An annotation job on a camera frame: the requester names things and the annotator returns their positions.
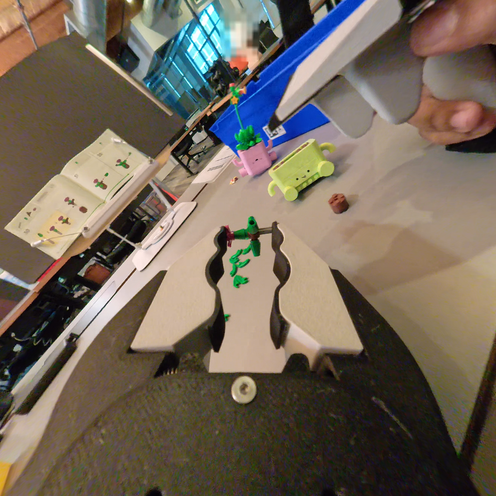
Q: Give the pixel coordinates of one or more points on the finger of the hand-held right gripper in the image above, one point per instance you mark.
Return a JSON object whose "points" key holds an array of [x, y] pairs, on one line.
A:
{"points": [[341, 46]]}

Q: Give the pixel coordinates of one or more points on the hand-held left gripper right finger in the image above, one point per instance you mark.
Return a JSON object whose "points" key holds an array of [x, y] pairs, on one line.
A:
{"points": [[310, 310]]}

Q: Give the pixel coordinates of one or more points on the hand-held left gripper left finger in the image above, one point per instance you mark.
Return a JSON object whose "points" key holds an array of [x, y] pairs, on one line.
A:
{"points": [[178, 310]]}

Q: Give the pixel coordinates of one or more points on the toy flower stem assembly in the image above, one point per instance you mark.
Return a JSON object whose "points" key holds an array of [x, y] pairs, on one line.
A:
{"points": [[255, 248]]}

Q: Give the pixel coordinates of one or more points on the person's right hand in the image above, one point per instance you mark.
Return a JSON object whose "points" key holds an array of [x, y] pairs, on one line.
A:
{"points": [[449, 116]]}

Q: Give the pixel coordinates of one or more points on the scattered green leaf pieces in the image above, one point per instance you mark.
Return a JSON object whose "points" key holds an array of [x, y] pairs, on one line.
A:
{"points": [[240, 279]]}

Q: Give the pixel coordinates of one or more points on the white book stand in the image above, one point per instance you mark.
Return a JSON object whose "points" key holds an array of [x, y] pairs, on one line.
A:
{"points": [[166, 232]]}

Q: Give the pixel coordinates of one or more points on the blue plastic bin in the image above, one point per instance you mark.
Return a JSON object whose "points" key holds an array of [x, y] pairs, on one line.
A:
{"points": [[263, 89]]}

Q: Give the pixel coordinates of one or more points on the brown round toy brick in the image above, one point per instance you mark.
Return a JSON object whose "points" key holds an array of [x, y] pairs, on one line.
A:
{"points": [[338, 204]]}

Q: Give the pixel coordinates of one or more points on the lime green toy cart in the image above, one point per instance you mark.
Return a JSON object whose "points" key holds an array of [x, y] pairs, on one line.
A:
{"points": [[298, 170]]}

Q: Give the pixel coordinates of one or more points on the pink toy flower pot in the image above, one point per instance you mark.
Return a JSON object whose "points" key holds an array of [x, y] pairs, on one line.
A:
{"points": [[255, 159]]}

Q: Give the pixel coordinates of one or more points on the white paper sheet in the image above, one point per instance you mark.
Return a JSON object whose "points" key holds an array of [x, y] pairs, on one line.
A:
{"points": [[213, 168]]}

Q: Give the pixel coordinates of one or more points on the instruction booklet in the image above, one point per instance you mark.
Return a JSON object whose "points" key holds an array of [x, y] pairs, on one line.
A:
{"points": [[77, 186]]}

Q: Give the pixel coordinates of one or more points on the black monitor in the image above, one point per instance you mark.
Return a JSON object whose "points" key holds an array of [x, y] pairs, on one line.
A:
{"points": [[77, 97]]}

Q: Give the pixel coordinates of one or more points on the yellow plastic bin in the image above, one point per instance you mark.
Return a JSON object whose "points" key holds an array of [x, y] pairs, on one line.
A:
{"points": [[3, 474]]}

